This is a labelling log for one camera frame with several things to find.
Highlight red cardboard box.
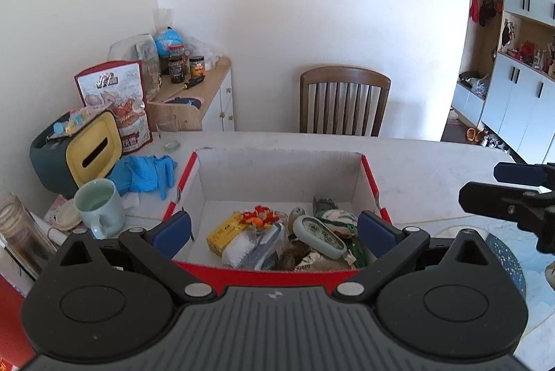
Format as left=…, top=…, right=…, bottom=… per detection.
left=162, top=149, right=394, bottom=283

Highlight green tassel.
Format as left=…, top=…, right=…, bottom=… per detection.
left=346, top=238, right=370, bottom=268

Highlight jar with orange label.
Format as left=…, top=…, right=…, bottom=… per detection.
left=188, top=56, right=206, bottom=79

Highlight blue rubber gloves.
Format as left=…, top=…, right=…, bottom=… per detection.
left=108, top=153, right=178, bottom=201

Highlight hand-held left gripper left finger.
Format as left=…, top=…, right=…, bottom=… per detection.
left=56, top=210, right=216, bottom=304

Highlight yellow carton box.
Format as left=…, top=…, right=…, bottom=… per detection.
left=206, top=211, right=244, bottom=255

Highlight black hanging bag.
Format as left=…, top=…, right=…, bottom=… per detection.
left=479, top=0, right=498, bottom=27

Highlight white wardrobe cabinet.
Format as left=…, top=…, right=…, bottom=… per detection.
left=450, top=0, right=555, bottom=166

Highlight blue globe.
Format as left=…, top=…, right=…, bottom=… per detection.
left=153, top=28, right=185, bottom=59

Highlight clear drinking glass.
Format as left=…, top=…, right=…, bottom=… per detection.
left=154, top=113, right=181, bottom=152

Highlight dark jar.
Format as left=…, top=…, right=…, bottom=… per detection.
left=168, top=54, right=185, bottom=84

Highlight green embroidered face pouch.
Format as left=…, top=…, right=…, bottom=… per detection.
left=313, top=197, right=359, bottom=240

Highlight yellow and green tissue box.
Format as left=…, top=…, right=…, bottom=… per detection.
left=29, top=110, right=123, bottom=199

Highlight large glass jar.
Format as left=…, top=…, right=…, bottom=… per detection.
left=108, top=33, right=161, bottom=101

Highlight clear bag of white pieces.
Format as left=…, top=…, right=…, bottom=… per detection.
left=221, top=229, right=262, bottom=268

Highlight grey-green oval case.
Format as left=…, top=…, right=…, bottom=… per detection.
left=292, top=214, right=349, bottom=260

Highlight white sideboard with wooden top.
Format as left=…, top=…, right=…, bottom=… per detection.
left=147, top=57, right=236, bottom=133

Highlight row of shoes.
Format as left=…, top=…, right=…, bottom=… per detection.
left=465, top=127, right=506, bottom=149

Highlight pale green mug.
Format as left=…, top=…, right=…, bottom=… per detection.
left=73, top=178, right=127, bottom=240

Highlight white and blue pouch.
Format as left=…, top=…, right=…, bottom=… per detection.
left=249, top=222, right=288, bottom=271

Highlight red and white food bag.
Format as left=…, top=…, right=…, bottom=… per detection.
left=74, top=59, right=154, bottom=155

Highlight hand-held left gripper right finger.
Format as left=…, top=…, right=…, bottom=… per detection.
left=331, top=210, right=492, bottom=304

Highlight wooden slat-back chair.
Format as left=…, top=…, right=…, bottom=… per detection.
left=299, top=66, right=392, bottom=138

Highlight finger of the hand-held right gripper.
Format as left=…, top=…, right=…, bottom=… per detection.
left=458, top=180, right=555, bottom=254
left=493, top=161, right=555, bottom=188

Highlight dark blue pad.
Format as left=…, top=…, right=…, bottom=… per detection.
left=166, top=96, right=203, bottom=110

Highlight clear plastic bags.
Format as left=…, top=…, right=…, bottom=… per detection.
left=184, top=36, right=220, bottom=71

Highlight orange and red toy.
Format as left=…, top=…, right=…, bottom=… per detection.
left=240, top=205, right=279, bottom=230

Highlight clear tumbler bottle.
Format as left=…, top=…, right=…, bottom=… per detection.
left=0, top=192, right=58, bottom=283

